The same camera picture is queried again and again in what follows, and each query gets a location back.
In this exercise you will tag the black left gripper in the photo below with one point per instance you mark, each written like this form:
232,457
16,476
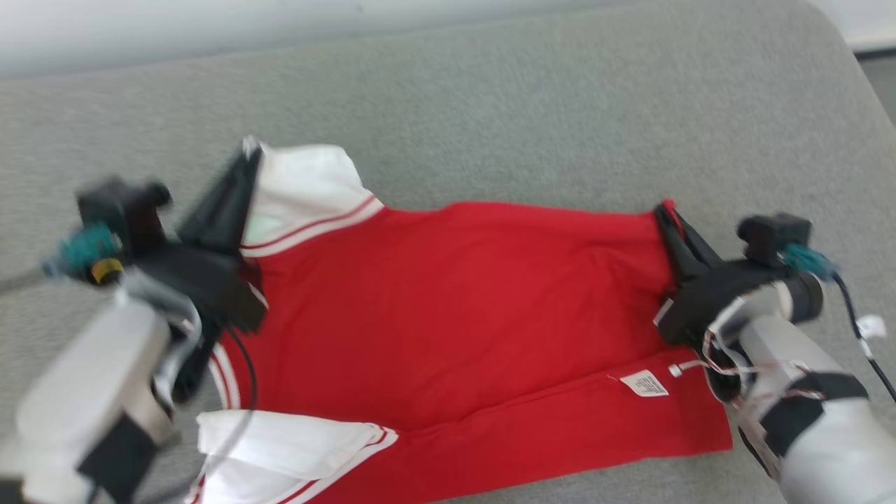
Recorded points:
210,280

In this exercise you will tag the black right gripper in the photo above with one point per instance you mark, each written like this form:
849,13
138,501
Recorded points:
707,297

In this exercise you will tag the red jersey with white sleeves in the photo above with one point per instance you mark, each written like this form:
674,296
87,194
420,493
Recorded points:
455,308

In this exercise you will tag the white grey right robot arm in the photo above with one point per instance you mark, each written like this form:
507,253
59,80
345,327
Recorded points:
826,434

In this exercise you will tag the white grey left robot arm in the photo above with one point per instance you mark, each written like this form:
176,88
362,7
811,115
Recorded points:
84,392

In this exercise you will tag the grey fabric sofa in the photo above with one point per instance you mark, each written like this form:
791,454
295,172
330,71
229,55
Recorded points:
525,126

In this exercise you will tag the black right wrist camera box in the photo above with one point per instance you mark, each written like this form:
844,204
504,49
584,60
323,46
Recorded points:
773,234

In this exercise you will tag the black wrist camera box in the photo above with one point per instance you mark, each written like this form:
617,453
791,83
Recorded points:
773,234
122,206

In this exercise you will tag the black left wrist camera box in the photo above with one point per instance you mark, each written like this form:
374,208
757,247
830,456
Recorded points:
122,206

